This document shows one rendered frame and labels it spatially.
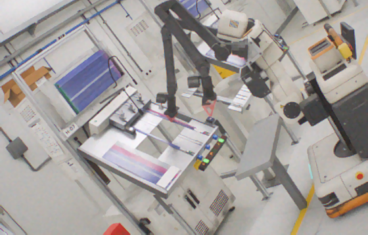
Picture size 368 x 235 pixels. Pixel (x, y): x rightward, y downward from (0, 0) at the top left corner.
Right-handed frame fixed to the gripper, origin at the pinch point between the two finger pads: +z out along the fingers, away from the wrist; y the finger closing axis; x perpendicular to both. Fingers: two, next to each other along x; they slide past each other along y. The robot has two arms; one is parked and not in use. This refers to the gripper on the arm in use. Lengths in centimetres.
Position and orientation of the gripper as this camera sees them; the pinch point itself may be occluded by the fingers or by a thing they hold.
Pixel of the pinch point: (171, 120)
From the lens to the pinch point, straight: 275.3
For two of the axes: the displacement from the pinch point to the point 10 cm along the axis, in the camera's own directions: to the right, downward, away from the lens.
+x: 8.7, 3.3, -3.7
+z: -0.2, 7.6, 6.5
